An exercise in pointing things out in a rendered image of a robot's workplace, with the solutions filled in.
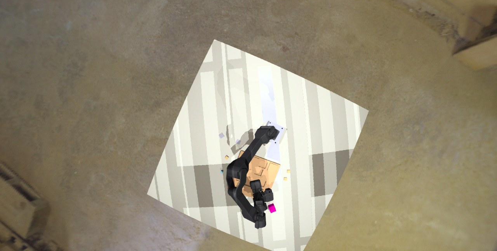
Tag magenta cube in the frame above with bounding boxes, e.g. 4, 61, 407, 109
268, 204, 276, 213

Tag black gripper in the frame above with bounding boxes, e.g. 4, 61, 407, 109
250, 179, 267, 211

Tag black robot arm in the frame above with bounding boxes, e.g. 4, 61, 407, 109
226, 126, 279, 229

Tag tan puzzle board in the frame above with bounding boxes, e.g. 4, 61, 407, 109
233, 155, 281, 198

